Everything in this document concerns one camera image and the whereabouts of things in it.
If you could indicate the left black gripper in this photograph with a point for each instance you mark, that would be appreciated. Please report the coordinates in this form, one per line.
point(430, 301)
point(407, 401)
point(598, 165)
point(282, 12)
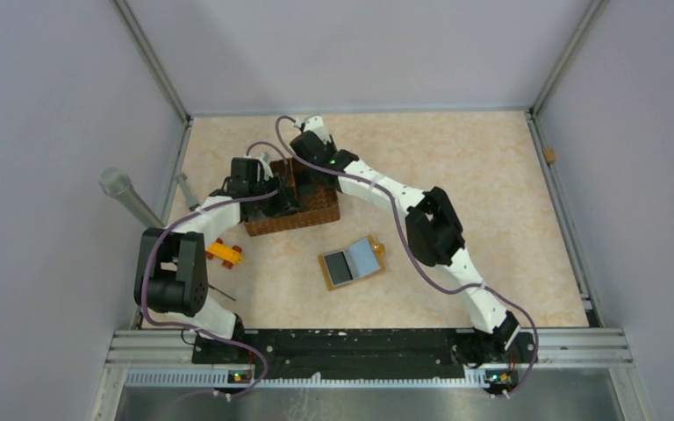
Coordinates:
point(283, 203)

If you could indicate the small wooden block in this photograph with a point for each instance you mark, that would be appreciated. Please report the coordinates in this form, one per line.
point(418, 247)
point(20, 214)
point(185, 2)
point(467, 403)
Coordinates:
point(549, 155)

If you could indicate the brown wicker divided basket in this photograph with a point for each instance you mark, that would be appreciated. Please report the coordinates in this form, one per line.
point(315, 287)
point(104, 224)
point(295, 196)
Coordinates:
point(319, 205)

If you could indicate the grey card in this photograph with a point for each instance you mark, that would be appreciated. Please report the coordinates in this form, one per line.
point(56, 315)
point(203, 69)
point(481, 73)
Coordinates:
point(338, 270)

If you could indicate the white perforated cable tray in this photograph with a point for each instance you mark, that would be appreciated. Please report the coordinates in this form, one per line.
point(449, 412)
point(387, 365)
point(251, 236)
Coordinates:
point(225, 379)

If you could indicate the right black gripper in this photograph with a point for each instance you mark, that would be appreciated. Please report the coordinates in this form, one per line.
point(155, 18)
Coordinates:
point(333, 151)

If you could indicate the orange leather card holder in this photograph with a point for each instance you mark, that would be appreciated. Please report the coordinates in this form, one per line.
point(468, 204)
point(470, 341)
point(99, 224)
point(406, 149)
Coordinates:
point(365, 257)

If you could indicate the grey plastic tool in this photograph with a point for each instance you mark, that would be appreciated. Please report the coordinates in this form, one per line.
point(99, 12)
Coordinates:
point(191, 201)

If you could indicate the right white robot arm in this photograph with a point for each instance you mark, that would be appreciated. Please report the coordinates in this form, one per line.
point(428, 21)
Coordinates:
point(427, 224)

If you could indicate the black microphone tripod stand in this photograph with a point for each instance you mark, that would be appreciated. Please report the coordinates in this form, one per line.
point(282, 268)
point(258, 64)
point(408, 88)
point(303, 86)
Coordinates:
point(221, 292)

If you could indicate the silver microphone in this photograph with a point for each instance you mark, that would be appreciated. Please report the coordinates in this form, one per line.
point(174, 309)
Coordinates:
point(117, 185)

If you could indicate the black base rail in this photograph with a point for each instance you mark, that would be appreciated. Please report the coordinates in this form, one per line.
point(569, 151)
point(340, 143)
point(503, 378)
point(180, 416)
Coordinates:
point(364, 354)

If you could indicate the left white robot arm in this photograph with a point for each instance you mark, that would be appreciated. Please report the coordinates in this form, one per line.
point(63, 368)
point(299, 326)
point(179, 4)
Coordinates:
point(171, 275)

